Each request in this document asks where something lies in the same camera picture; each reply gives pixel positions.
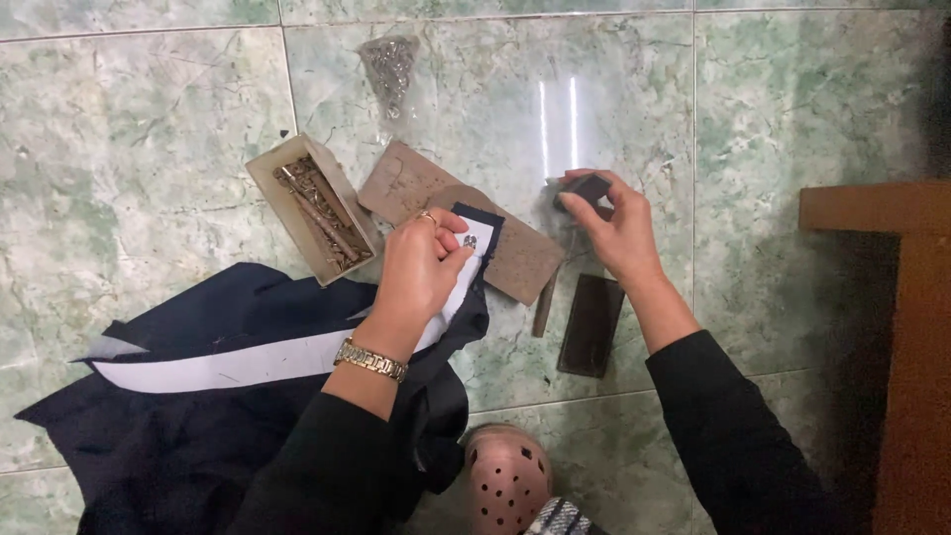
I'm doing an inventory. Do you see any person's right hand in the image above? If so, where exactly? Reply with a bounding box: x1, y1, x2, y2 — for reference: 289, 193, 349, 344
557, 168, 667, 291

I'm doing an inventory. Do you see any person's left hand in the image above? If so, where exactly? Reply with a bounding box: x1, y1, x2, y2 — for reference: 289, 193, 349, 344
355, 207, 476, 359

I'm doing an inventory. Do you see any small dark block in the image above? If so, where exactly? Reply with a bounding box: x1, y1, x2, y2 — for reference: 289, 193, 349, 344
552, 172, 615, 218

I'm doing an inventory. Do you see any navy garment with white lining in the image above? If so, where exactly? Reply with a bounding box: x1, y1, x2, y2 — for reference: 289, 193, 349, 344
13, 202, 506, 535

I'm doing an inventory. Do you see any gold wristwatch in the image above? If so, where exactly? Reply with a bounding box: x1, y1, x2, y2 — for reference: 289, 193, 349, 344
332, 338, 409, 384

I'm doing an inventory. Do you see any dark rectangular slab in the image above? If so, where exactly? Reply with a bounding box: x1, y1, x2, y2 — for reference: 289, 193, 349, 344
556, 272, 627, 380

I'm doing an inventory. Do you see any worn wooden board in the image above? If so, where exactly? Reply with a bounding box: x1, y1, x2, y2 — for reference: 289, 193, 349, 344
358, 140, 566, 307

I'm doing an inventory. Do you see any short metal rod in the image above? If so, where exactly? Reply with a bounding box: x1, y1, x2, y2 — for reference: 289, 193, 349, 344
532, 266, 560, 340

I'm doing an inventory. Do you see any open cardboard box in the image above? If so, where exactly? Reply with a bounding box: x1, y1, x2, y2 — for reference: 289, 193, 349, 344
245, 133, 385, 288

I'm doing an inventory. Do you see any clear bag of metal fasteners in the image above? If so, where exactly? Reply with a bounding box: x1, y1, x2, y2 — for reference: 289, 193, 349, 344
357, 34, 422, 129

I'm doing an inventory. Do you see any pink perforated clog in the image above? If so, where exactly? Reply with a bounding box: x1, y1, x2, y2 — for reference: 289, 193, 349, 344
464, 423, 555, 535

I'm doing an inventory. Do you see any plaid trouser leg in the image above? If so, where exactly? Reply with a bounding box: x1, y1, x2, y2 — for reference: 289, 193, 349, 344
522, 496, 606, 535

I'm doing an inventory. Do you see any brown wooden furniture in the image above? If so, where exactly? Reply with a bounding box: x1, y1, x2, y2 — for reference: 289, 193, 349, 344
798, 180, 951, 535

